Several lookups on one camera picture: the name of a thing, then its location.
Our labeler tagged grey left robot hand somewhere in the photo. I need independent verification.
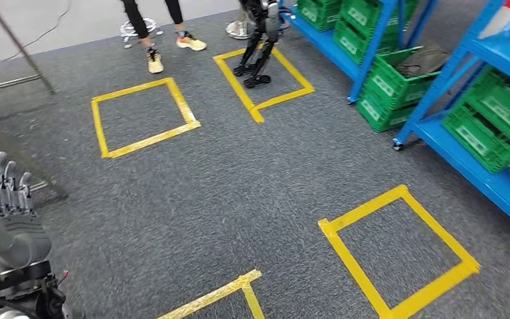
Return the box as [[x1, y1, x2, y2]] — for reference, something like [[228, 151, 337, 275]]
[[0, 152, 52, 272]]

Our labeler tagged blue metal shelf rack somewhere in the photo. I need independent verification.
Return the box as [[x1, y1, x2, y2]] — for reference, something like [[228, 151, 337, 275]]
[[392, 0, 510, 239], [281, 0, 441, 104]]

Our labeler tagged steel table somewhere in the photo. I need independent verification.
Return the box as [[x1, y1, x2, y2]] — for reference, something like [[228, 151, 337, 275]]
[[0, 0, 56, 103]]

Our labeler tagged chrome stool base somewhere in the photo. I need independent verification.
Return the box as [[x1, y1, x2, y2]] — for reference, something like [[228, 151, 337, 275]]
[[120, 17, 164, 49]]

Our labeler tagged person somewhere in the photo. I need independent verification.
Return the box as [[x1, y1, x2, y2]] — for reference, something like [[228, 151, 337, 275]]
[[120, 0, 207, 75]]

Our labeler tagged yellow floor tape square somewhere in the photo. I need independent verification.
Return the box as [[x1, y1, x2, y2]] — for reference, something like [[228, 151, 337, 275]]
[[317, 185, 481, 319], [212, 44, 315, 124]]

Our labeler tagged chrome round stand base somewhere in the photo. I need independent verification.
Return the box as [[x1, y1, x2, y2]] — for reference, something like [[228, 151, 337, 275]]
[[225, 6, 291, 41]]

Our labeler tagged black standing humanoid robot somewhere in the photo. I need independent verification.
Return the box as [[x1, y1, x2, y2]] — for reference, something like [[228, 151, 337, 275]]
[[232, 0, 282, 89]]

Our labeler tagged white desk panel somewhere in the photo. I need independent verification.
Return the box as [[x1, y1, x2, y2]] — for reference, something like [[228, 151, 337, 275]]
[[479, 4, 510, 39]]

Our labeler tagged black floor cable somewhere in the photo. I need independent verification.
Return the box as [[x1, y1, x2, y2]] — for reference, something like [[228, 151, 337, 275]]
[[1, 0, 72, 62]]

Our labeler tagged black cables bundle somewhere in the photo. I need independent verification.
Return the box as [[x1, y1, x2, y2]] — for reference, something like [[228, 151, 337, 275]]
[[395, 44, 450, 79]]

